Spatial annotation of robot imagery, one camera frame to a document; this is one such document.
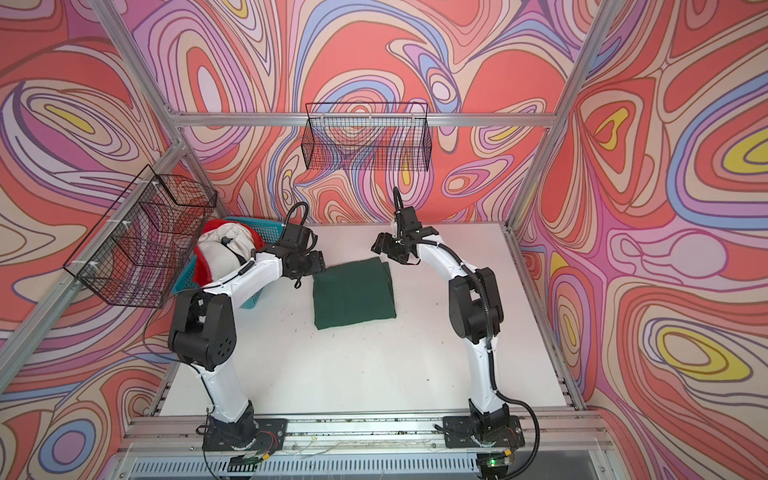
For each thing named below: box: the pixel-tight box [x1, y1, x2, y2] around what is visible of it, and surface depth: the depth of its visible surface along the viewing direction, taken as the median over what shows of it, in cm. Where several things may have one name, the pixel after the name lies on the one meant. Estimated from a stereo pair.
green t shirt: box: [313, 257, 397, 330], surface depth 99 cm
